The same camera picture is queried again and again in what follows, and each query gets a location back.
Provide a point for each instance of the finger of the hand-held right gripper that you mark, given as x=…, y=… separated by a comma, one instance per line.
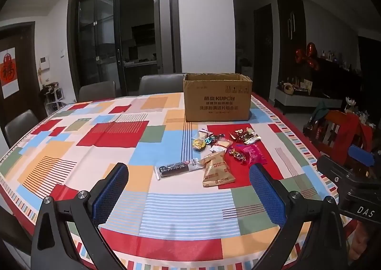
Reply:
x=361, y=153
x=336, y=168

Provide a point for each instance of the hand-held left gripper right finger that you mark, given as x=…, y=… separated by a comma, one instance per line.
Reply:
x=268, y=195

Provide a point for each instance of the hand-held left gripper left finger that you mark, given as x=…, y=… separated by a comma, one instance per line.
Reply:
x=110, y=195

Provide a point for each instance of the pink snack packet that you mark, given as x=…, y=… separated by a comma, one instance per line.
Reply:
x=253, y=152

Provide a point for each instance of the cluster of foil candies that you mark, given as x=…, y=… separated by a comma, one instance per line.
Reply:
x=238, y=154

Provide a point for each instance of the large gold snack packet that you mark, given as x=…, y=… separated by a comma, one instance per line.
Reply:
x=217, y=175

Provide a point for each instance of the red and white snack packet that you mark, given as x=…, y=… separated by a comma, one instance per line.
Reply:
x=253, y=139

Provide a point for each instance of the red candy packet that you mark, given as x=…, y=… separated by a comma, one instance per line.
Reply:
x=238, y=135

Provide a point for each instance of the small gold snack packet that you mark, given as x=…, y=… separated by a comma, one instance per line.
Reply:
x=212, y=157

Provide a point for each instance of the red striped clear cake packet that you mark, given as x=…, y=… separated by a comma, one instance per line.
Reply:
x=221, y=145

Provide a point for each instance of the long dark snack bar packet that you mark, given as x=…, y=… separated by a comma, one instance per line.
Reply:
x=175, y=168

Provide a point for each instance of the dark candy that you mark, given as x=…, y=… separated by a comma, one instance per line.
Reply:
x=222, y=136

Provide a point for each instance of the blue shiny candy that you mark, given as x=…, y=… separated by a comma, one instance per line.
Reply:
x=212, y=140

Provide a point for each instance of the gold round candy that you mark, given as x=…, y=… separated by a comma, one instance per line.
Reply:
x=198, y=145

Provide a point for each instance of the brown cardboard box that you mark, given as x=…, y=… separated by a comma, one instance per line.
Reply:
x=217, y=100

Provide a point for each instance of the red wooden chair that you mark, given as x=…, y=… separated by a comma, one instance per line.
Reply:
x=342, y=133

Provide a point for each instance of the colourful patchwork tablecloth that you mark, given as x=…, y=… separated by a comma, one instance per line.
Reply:
x=89, y=174

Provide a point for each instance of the green bag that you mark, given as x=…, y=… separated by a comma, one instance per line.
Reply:
x=320, y=112

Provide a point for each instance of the white low bench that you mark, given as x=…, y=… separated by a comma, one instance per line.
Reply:
x=303, y=100

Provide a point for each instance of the purple striped clear cake packet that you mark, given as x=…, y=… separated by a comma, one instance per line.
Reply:
x=204, y=133

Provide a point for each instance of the grey dining chair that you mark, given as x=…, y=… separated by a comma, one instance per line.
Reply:
x=96, y=91
x=160, y=84
x=20, y=127

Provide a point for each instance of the red foil balloons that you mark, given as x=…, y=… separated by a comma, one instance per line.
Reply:
x=308, y=55

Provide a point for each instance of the white cluttered shelf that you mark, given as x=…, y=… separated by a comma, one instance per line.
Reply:
x=53, y=99

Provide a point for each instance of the dark wardrobe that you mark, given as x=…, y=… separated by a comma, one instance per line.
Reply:
x=290, y=40

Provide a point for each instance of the dark wooden door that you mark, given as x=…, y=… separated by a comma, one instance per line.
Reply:
x=26, y=79

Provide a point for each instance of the red door poster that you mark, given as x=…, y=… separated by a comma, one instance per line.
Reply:
x=9, y=72

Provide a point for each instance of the sliding glass door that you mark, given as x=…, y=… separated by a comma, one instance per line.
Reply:
x=95, y=35

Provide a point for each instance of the silver refrigerator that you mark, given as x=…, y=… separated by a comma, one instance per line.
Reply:
x=163, y=29

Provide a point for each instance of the white wall intercom panel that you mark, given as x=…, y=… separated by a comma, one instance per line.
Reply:
x=44, y=63

